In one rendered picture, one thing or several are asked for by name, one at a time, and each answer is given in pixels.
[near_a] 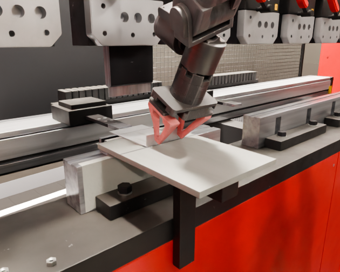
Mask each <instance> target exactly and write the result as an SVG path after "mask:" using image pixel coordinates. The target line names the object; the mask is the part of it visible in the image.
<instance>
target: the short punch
mask: <svg viewBox="0 0 340 272"><path fill-rule="evenodd" d="M103 49H104V68H105V85H106V86H107V87H108V97H117V96H125V95H130V94H138V93H146V92H151V83H152V82H153V46H152V45H142V46H103Z"/></svg>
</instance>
